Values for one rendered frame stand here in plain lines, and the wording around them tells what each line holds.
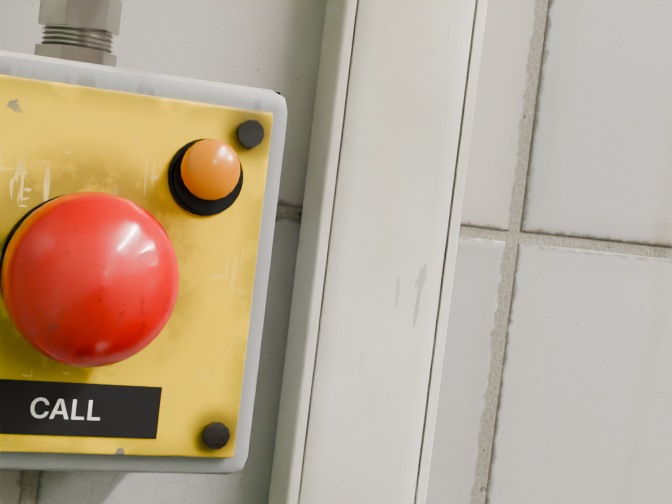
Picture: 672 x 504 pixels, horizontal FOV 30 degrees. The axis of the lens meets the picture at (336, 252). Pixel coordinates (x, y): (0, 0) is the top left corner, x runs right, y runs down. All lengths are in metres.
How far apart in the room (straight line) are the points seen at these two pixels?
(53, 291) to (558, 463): 0.23
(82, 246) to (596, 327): 0.23
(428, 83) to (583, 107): 0.07
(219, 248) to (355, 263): 0.08
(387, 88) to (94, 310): 0.14
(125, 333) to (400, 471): 0.15
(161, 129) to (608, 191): 0.19
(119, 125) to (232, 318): 0.06
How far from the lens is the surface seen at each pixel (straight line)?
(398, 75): 0.39
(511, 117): 0.43
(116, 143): 0.30
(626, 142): 0.45
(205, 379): 0.32
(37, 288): 0.28
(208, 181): 0.30
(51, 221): 0.28
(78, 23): 0.33
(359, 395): 0.39
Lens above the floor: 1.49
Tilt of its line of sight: 3 degrees down
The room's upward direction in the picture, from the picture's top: 7 degrees clockwise
